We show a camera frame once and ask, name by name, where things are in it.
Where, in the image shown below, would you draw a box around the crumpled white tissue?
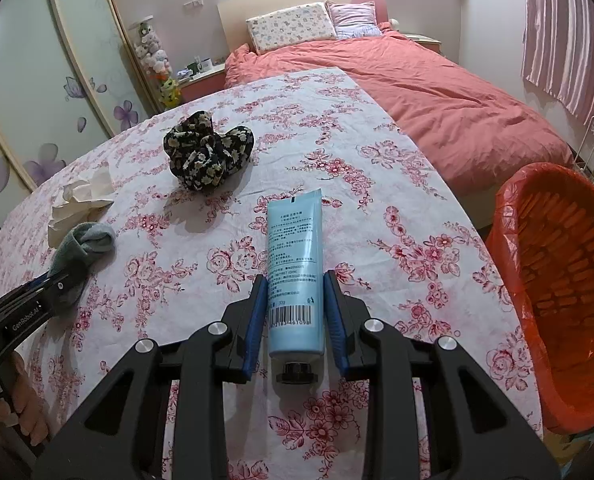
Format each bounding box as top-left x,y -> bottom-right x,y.
47,166 -> 114,249

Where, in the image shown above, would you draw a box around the orange plastic laundry basket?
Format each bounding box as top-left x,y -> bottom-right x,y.
487,162 -> 594,434

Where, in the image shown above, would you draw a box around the pink striped curtain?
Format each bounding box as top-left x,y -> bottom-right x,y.
522,0 -> 594,124

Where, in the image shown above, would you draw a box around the pink floral tablecloth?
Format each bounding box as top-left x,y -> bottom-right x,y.
0,68 -> 542,479

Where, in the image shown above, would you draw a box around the light blue cream tube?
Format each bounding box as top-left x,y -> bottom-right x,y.
266,190 -> 325,386

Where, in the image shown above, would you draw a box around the wardrobe with floral glass doors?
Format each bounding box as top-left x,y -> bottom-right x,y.
0,0 -> 156,232

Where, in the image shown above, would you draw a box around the white floral pillow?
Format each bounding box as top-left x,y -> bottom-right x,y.
246,2 -> 337,54

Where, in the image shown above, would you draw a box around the hanging plush toys organizer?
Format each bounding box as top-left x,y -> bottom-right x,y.
130,16 -> 182,110

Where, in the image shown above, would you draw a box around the right bedside table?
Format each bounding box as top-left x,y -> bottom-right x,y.
403,32 -> 442,54

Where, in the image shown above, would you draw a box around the salmon pink duvet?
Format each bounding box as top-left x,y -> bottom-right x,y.
225,26 -> 572,196

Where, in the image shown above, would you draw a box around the grey-green sock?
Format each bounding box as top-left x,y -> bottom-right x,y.
46,221 -> 117,316

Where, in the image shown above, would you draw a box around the beige pink headboard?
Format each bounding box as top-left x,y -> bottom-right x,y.
218,0 -> 389,52

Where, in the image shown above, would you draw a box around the left hand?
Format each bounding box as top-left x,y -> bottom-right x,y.
0,352 -> 50,446

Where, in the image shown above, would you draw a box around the black floral scrunchie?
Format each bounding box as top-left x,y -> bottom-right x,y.
162,110 -> 254,194

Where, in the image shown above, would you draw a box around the pink bedside table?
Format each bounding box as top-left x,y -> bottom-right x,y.
178,63 -> 225,103

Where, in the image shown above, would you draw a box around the pink striped pillow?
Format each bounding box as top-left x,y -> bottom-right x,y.
325,0 -> 382,40

